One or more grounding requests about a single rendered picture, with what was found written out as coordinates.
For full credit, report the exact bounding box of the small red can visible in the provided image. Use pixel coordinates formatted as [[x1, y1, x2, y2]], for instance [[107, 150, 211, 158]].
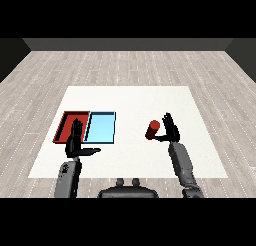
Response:
[[144, 119, 161, 141]]

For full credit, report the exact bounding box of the light blue shallow open box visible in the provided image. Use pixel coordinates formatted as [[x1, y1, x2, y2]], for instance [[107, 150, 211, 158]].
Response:
[[83, 111, 117, 145]]

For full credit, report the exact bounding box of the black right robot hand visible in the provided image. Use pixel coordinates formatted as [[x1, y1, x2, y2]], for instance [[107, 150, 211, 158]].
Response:
[[152, 112, 181, 144]]

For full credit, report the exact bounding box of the red shallow open box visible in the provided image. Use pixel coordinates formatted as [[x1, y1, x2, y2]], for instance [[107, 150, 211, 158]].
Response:
[[52, 110, 92, 145]]

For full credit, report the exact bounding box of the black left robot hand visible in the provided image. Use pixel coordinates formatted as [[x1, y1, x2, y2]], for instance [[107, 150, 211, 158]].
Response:
[[64, 117, 102, 159]]

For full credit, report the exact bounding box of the dark grey robot body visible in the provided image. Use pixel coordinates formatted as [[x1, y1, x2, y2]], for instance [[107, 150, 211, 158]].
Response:
[[97, 178, 160, 199]]

